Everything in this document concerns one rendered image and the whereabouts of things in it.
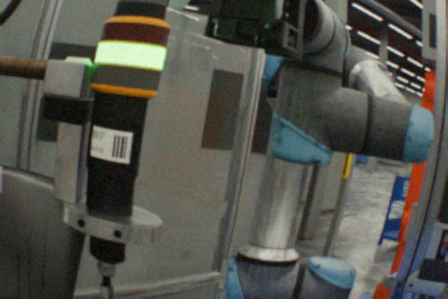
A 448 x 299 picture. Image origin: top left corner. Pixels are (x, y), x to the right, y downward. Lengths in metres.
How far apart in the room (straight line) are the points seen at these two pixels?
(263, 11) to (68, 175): 0.23
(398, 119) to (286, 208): 0.42
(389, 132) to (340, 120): 0.07
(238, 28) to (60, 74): 0.21
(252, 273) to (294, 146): 0.44
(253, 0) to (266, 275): 0.64
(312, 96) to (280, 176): 0.40
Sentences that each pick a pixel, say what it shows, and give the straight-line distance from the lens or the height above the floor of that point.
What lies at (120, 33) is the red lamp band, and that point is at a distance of 0.33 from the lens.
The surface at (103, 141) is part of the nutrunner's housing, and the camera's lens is 0.34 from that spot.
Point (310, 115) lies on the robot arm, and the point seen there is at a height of 1.54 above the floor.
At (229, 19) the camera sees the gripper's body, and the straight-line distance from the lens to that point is 0.51.
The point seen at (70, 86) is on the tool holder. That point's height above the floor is 1.54.
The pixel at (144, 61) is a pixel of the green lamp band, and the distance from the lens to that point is 0.33.
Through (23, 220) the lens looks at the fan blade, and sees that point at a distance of 0.50.
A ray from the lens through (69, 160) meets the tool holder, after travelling 0.35.
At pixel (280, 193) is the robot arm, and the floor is 1.40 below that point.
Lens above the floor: 1.54
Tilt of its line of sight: 3 degrees down
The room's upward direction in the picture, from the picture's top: 9 degrees clockwise
